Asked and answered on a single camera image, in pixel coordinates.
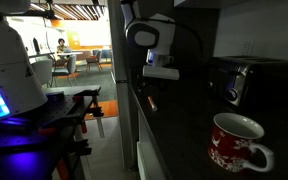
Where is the orange marker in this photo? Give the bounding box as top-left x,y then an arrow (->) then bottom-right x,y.
147,95 -> 159,112

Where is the red floral mug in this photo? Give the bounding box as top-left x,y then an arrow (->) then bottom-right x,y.
207,112 -> 276,174

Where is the red-handled clamp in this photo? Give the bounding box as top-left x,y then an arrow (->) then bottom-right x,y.
56,159 -> 70,180
71,94 -> 85,105
80,121 -> 88,135

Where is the brown office chair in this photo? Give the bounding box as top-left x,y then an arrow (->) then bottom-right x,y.
85,50 -> 104,73

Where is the black robot workbench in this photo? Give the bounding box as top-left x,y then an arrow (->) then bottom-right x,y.
0,84 -> 106,180

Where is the grey office chair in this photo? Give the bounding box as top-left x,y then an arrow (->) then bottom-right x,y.
51,54 -> 79,88

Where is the seated person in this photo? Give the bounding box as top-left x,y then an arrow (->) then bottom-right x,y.
56,38 -> 68,54

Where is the steel four-slot toaster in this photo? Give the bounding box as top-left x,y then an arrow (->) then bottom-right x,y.
207,55 -> 288,116

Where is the grey armchair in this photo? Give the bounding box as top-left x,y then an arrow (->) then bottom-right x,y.
30,58 -> 54,89

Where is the white wall outlet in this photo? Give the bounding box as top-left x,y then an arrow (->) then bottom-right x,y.
242,40 -> 254,57

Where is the blue lounge chair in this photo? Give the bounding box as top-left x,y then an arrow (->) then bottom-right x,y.
100,49 -> 113,64

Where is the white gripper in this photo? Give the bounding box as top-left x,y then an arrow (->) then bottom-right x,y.
142,64 -> 180,98

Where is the white office table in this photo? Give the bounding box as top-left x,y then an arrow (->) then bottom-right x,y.
55,51 -> 84,57

